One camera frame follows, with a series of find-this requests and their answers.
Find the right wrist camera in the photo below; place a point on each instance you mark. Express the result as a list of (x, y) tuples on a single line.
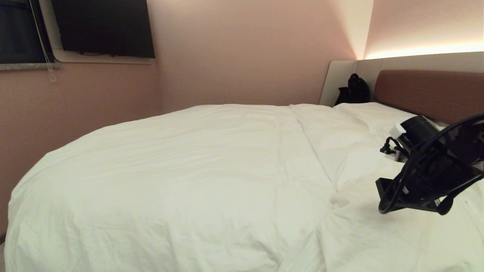
[(397, 131)]

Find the brown padded headboard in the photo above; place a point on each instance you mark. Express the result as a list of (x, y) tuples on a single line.
[(427, 92)]

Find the pale headboard surround panel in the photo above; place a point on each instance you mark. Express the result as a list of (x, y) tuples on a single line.
[(340, 81)]

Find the grey stone window sill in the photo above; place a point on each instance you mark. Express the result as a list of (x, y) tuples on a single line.
[(26, 66)]

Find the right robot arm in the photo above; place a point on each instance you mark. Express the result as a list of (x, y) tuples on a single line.
[(469, 145)]

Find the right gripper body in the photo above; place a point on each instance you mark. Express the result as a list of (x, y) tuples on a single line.
[(423, 185)]

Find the white duvet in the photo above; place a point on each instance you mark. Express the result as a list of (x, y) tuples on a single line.
[(189, 170)]

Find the black wall television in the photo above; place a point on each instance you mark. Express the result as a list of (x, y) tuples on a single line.
[(104, 26)]

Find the dark window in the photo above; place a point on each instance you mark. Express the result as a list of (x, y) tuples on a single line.
[(17, 30)]

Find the black backpack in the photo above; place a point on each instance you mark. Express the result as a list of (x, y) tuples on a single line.
[(355, 92)]

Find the white pillow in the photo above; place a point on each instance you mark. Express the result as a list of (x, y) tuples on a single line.
[(372, 113)]

